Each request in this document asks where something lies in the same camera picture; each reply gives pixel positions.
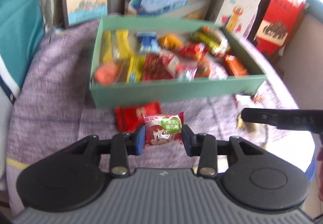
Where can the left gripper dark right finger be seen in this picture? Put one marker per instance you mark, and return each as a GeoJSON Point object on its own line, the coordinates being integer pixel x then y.
{"type": "Point", "coordinates": [189, 140]}

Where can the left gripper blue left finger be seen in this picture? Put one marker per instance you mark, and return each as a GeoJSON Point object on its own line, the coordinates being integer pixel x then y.
{"type": "Point", "coordinates": [137, 140]}

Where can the red cartoon girl packet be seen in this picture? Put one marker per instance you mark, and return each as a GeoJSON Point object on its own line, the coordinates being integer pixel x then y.
{"type": "Point", "coordinates": [162, 129]}

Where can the clear bag white candy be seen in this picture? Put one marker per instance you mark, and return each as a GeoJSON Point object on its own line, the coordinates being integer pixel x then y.
{"type": "Point", "coordinates": [248, 101]}

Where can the pink blue small packet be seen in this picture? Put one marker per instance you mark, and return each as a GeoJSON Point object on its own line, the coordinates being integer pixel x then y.
{"type": "Point", "coordinates": [186, 72]}

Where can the yellow snack packet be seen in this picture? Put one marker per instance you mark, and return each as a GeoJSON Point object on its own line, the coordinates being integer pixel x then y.
{"type": "Point", "coordinates": [136, 69]}

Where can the red orange long packet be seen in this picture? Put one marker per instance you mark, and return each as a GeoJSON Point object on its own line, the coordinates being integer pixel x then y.
{"type": "Point", "coordinates": [109, 72]}

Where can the pink patterned white packet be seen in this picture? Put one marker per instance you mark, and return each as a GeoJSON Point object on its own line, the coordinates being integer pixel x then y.
{"type": "Point", "coordinates": [217, 71]}

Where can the orange foil snack packet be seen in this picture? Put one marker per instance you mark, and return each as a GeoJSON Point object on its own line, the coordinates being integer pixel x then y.
{"type": "Point", "coordinates": [234, 66]}

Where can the rainbow Skittles packet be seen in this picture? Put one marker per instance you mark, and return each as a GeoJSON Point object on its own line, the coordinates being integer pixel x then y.
{"type": "Point", "coordinates": [194, 51]}

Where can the yellow wavy snack bar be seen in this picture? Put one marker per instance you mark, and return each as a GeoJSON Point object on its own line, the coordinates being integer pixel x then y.
{"type": "Point", "coordinates": [115, 46]}

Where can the orange striped cracker packet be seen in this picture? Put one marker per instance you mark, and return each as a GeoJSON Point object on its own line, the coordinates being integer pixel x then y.
{"type": "Point", "coordinates": [217, 35]}

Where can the blue wafer snack packet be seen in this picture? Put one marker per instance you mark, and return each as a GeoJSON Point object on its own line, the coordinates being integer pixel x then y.
{"type": "Point", "coordinates": [148, 42]}

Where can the yellow green candy bar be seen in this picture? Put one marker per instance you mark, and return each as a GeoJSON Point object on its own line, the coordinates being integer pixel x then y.
{"type": "Point", "coordinates": [200, 37]}

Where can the yellow orange packet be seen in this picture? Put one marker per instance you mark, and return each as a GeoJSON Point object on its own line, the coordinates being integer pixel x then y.
{"type": "Point", "coordinates": [171, 42]}

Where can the orange jelly cup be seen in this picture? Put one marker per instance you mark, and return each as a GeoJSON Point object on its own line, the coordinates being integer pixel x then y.
{"type": "Point", "coordinates": [203, 69]}

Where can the red foil crinkled packet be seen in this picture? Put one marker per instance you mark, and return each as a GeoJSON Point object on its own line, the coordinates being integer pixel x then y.
{"type": "Point", "coordinates": [156, 67]}

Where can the jelly cup white lid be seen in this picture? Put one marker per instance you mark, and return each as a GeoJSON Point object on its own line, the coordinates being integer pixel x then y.
{"type": "Point", "coordinates": [172, 64]}

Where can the person's right hand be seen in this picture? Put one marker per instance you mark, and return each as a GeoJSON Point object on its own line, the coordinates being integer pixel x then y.
{"type": "Point", "coordinates": [320, 174]}

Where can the mint green cardboard box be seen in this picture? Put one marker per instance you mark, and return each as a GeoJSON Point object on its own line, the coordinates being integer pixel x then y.
{"type": "Point", "coordinates": [122, 93]}

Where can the purple striped tablecloth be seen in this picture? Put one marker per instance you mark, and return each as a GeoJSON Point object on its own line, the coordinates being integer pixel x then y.
{"type": "Point", "coordinates": [54, 109]}

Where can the red gift box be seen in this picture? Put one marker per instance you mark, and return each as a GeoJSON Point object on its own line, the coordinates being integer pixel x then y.
{"type": "Point", "coordinates": [277, 24]}

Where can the white roly-poly duck box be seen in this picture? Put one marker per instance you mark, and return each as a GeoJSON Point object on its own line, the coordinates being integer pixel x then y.
{"type": "Point", "coordinates": [235, 15]}

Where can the teal and white cushion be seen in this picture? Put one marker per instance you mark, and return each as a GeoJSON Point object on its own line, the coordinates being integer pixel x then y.
{"type": "Point", "coordinates": [22, 30]}

